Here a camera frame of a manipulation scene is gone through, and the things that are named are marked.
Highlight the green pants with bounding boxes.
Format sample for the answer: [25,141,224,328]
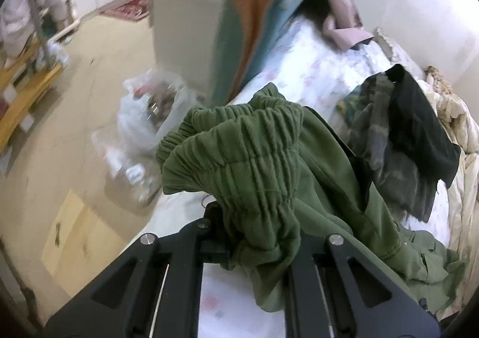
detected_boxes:
[155,82,468,314]

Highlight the cream fluffy blanket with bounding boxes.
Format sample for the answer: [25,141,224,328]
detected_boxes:
[374,27,479,320]

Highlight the red patterned rug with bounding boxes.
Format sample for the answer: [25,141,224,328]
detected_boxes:
[99,0,151,21]

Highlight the white plastic storage bin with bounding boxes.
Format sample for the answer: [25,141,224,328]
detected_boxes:
[143,0,233,106]

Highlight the floral white bed sheet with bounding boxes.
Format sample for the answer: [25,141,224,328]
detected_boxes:
[146,18,453,338]

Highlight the teal and orange cloth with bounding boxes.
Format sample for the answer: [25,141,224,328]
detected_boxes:
[210,0,319,106]

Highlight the dark grey garment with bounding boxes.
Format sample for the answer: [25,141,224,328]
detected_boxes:
[337,72,443,223]

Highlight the black garment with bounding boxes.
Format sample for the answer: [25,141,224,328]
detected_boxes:
[385,64,462,189]

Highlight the clear plastic bag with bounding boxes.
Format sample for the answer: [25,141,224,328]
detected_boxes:
[92,68,199,206]

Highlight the flat cardboard sheet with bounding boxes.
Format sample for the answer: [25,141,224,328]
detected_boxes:
[40,189,128,298]

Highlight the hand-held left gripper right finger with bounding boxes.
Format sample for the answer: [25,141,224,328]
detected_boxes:
[284,233,441,338]

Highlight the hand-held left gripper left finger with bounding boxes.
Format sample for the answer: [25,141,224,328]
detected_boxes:
[45,201,231,338]

